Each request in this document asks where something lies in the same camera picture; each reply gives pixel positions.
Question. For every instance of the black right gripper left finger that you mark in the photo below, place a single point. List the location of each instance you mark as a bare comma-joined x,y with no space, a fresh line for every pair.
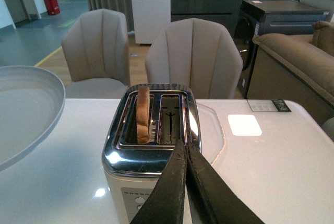
166,202

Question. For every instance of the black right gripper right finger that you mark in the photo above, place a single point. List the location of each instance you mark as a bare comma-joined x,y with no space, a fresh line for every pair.
210,198

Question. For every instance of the white chrome two-slot toaster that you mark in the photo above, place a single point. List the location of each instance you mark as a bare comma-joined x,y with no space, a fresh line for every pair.
149,120

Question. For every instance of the slice of bread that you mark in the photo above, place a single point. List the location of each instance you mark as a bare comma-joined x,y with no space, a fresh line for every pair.
142,114

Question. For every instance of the white round plate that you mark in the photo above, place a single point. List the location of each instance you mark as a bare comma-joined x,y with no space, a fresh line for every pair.
32,102

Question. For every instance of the label sticker on table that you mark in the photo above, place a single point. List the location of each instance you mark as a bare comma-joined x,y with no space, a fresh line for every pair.
277,105

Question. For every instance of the beige chair right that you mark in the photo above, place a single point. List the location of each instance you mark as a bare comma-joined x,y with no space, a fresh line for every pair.
198,54

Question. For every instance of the beige chair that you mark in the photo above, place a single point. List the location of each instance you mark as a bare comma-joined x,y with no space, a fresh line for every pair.
97,55
198,54

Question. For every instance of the tan sofa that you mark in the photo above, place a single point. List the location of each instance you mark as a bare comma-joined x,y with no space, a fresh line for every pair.
297,68

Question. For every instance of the beige chair left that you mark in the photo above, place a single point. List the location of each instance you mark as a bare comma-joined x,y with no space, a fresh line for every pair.
97,55

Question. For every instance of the black washing machine appliance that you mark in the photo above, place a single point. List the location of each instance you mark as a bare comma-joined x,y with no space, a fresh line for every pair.
267,16

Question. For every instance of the red fire extinguisher box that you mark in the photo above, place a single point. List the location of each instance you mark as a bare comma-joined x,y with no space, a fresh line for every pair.
52,7

